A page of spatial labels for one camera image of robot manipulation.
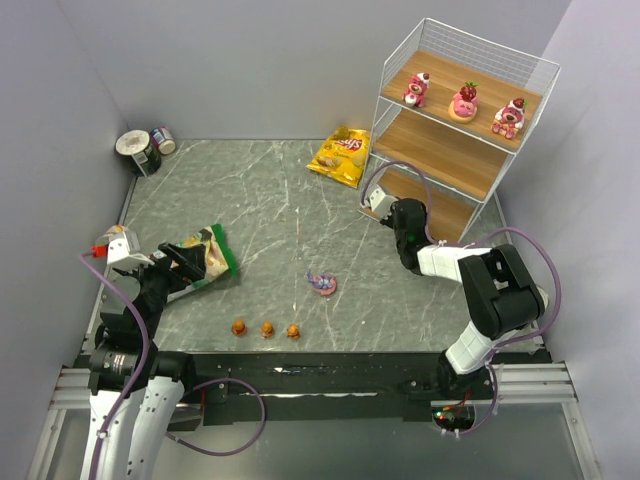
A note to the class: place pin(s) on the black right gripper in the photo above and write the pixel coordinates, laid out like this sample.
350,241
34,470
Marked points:
392,216

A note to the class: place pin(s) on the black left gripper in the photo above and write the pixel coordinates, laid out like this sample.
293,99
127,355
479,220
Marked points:
163,263

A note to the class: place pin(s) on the purple bunny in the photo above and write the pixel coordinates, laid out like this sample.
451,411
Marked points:
324,284

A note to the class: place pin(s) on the pink bear cream hat toy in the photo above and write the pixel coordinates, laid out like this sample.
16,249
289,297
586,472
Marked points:
415,94

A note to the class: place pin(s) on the pink bear strawberry donut toy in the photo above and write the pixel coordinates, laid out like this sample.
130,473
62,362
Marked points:
464,105

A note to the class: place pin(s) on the orange bear toy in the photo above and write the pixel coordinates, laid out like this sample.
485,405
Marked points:
267,330
238,327
293,332

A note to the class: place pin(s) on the pink bear cake toy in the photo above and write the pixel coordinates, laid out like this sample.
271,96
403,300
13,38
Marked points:
509,120

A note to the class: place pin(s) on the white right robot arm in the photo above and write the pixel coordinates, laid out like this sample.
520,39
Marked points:
501,295

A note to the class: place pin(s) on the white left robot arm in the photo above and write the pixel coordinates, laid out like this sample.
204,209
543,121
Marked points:
134,387

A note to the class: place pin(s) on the green cassava chips bag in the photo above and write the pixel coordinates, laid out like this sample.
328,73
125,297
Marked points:
219,258

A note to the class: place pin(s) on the yellow Lays chips bag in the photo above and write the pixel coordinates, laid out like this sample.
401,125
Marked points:
342,156

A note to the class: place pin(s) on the black labelled can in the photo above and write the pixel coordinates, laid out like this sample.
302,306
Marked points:
137,146

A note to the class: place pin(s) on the blue white tipped can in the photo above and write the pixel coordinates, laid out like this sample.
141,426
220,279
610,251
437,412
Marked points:
163,140

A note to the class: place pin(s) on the silver top tin can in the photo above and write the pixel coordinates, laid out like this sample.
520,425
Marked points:
544,296

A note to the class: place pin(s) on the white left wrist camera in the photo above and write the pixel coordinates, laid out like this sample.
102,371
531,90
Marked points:
124,253

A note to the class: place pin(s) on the white wire wooden shelf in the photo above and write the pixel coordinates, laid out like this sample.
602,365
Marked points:
421,153

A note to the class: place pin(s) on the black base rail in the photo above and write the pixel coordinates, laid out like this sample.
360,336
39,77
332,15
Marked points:
244,387

